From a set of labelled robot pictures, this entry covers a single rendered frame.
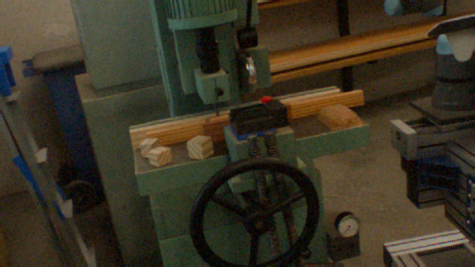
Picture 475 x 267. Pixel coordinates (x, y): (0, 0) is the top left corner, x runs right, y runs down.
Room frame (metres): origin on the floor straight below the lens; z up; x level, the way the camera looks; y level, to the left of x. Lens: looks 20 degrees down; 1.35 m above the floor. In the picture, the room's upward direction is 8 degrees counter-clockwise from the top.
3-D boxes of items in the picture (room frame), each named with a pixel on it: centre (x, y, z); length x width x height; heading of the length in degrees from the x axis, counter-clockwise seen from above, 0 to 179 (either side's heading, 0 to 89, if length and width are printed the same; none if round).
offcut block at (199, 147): (1.12, 0.11, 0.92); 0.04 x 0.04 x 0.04; 55
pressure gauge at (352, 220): (1.11, -0.24, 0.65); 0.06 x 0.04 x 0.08; 101
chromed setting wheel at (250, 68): (1.42, -0.04, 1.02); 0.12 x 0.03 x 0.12; 11
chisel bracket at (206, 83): (1.29, 0.06, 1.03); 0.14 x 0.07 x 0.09; 11
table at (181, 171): (1.18, -0.02, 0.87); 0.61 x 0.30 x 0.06; 101
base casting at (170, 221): (1.39, 0.08, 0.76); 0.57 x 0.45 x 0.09; 11
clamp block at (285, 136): (1.09, -0.04, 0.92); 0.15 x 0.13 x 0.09; 101
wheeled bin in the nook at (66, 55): (3.00, 0.93, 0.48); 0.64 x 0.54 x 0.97; 111
